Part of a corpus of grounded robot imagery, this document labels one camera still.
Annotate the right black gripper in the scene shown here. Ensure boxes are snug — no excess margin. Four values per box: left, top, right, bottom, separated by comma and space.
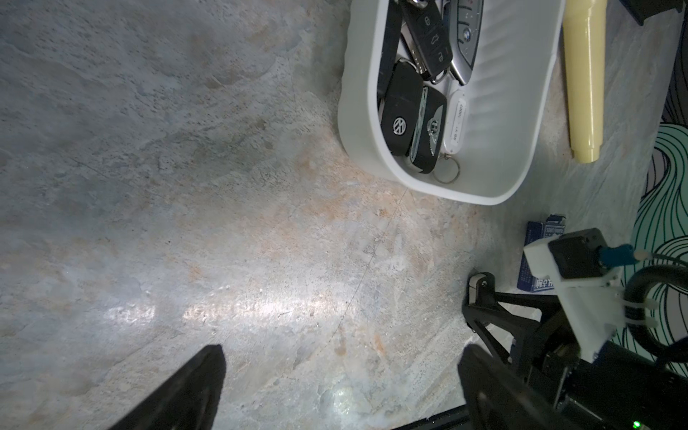
462, 272, 581, 403

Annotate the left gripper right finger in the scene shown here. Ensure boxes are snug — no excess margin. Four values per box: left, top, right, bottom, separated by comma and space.
458, 344, 577, 430

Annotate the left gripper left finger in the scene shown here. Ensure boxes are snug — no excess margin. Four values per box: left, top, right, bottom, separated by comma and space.
112, 344, 227, 429

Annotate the black Bentley key fob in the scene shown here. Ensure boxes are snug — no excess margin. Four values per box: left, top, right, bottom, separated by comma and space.
408, 86, 447, 174

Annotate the white plastic storage box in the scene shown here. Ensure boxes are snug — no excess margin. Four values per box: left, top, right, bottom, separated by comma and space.
338, 1, 565, 205

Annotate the black VW flip key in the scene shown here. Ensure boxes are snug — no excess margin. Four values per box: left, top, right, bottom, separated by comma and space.
381, 59, 424, 157

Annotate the black flip key with ring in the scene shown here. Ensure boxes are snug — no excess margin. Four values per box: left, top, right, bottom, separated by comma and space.
400, 1, 453, 83

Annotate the black plain key fob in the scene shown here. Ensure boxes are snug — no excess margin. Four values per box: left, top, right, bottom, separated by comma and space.
376, 1, 403, 101

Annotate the silver black BMW key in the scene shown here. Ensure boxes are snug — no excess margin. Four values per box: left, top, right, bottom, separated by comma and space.
443, 0, 484, 85

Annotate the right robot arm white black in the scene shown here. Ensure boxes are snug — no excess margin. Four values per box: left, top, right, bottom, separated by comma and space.
458, 272, 687, 429

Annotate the blue playing cards box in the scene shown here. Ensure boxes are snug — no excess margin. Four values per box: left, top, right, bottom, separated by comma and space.
517, 214, 566, 293

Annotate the cream yellow flashlight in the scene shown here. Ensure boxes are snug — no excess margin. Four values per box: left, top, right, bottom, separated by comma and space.
563, 0, 607, 164

